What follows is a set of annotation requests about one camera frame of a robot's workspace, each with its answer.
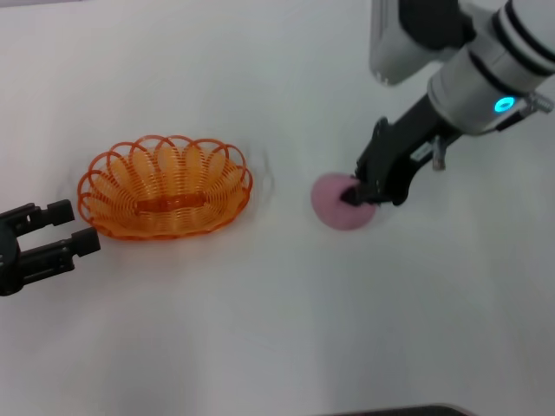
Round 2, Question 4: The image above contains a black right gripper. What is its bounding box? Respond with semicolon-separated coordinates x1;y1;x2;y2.
341;97;460;209

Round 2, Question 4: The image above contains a grey coiled cable sleeve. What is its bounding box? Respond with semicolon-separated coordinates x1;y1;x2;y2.
522;93;555;116

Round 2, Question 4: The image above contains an orange wire oval basket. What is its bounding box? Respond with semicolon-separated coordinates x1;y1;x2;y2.
76;133;253;241

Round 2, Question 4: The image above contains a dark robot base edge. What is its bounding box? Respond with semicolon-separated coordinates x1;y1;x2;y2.
331;405;472;416

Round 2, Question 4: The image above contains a pink peach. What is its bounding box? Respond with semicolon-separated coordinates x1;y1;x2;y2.
310;172;377;233

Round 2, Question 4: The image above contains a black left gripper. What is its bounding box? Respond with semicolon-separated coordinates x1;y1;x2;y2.
0;198;102;297

